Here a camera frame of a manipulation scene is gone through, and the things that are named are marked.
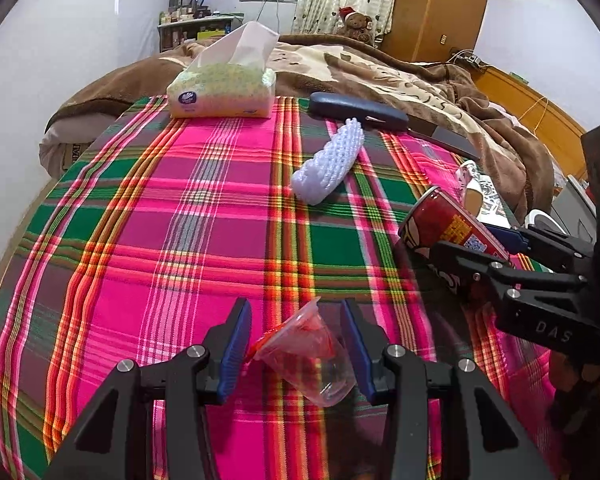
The white trash bin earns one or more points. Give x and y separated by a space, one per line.
542 220

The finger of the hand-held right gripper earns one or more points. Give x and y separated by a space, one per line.
480 265
555 250

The wooden wardrobe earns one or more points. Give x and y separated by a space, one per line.
435 5

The red drink can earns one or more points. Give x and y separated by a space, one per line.
440 225

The white foam fruit net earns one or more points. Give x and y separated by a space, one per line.
330 160

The beige mattress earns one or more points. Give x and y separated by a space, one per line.
65 142

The brown blanket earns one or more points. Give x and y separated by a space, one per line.
405 85

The shelf with bottles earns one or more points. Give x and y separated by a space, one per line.
190 30

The crumpled white paper cup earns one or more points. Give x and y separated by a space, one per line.
480 190

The pink plaid tablecloth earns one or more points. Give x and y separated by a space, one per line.
155 235

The grey cabinet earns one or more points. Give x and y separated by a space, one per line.
572 205

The tissue box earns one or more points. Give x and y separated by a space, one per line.
220 90

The teddy bear with red hat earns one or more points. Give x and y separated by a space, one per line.
355 25

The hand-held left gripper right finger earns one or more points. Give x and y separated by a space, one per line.
357 350

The clear plastic cup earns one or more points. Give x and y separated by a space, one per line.
310 365

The wooden headboard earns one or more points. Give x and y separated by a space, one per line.
540 115

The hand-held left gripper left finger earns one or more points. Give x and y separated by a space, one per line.
235 350

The person's right hand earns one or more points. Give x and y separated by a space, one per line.
570 390

